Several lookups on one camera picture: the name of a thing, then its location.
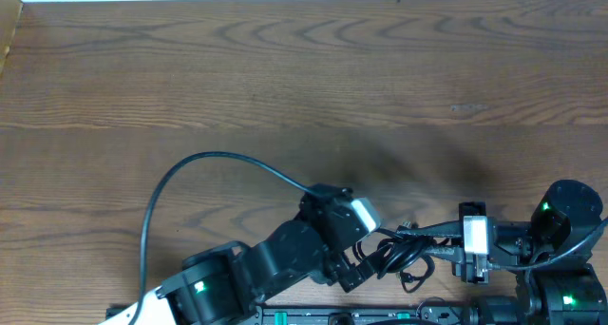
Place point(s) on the cardboard panel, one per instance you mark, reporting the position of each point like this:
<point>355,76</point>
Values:
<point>10,12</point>

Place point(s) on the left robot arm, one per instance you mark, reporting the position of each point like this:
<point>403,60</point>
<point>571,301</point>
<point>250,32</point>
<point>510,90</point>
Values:
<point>224,285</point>

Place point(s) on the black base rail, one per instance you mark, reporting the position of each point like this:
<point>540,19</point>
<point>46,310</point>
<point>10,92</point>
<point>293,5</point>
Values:
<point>356,315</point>

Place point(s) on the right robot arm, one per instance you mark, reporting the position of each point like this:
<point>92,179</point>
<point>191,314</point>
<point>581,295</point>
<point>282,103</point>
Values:
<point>548,254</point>

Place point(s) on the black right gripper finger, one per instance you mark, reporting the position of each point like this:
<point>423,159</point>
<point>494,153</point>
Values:
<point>449,230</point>
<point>449,253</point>

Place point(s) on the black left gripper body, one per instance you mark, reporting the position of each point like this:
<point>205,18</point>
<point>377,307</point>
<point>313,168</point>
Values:
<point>350,272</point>

